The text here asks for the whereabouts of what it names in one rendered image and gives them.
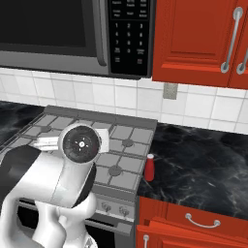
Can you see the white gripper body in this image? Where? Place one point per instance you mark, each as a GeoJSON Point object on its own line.
{"type": "Point", "coordinates": [46, 142]}

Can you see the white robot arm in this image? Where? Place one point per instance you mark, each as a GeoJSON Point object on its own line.
{"type": "Point", "coordinates": [48, 180]}

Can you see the grey stove with hob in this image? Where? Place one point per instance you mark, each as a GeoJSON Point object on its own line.
{"type": "Point", "coordinates": [129, 155]}

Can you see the silver stove knob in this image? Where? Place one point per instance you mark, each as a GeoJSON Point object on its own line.
{"type": "Point", "coordinates": [124, 210]}
{"type": "Point", "coordinates": [106, 206]}

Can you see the red condiment bottle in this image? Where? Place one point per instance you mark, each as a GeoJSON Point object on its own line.
{"type": "Point", "coordinates": [149, 169]}

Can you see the black oven door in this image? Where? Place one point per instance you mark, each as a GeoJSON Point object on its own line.
{"type": "Point", "coordinates": [103, 237]}

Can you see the dark microwave door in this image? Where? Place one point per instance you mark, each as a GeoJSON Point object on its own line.
{"type": "Point", "coordinates": [42, 25]}

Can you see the black microwave oven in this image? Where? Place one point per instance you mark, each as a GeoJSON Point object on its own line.
{"type": "Point", "coordinates": [129, 35]}

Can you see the red drawer front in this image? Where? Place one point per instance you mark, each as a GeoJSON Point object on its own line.
{"type": "Point", "coordinates": [168, 211]}

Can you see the red cupboard door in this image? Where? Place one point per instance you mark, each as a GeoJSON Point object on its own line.
{"type": "Point", "coordinates": [190, 38]}
{"type": "Point", "coordinates": [240, 35]}
{"type": "Point", "coordinates": [180, 237]}

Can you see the grey wall outlet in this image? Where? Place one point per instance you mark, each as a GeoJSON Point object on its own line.
{"type": "Point", "coordinates": [170, 91]}

